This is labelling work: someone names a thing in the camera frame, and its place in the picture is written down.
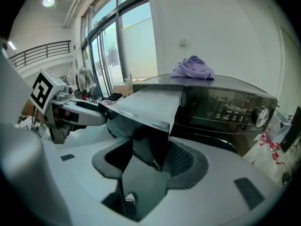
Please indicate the glass door with black frame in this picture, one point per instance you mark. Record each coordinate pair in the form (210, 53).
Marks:
(113, 50)

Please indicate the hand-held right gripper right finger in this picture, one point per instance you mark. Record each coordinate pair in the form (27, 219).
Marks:
(223, 196)

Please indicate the clothes rack with garments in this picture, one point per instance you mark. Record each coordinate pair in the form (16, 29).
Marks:
(84, 81)

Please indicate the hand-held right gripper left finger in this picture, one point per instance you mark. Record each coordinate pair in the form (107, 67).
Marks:
(89, 168)

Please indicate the black washing machine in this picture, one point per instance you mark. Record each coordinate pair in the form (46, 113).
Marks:
(223, 107)

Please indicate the brown cardboard box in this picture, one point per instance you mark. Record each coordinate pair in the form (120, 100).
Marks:
(122, 88)

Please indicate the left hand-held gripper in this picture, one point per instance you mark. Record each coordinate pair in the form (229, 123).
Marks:
(42, 91)

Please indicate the white and black detergent drawer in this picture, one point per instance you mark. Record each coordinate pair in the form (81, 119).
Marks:
(145, 105)

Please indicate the round ceiling light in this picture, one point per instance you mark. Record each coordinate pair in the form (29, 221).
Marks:
(48, 2)

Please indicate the purple cloth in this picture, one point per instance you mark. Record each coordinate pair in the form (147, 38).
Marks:
(192, 68)

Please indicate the person's right shoe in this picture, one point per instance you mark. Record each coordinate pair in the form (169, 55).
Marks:
(131, 198)

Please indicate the black flat monitor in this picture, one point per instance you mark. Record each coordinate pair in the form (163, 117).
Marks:
(291, 133)

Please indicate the silver washing machine knob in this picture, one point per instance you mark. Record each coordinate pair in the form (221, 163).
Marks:
(261, 116)

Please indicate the white wall switch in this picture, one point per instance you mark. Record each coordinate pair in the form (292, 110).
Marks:
(183, 42)

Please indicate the black metal railing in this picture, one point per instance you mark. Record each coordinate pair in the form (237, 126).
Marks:
(42, 52)

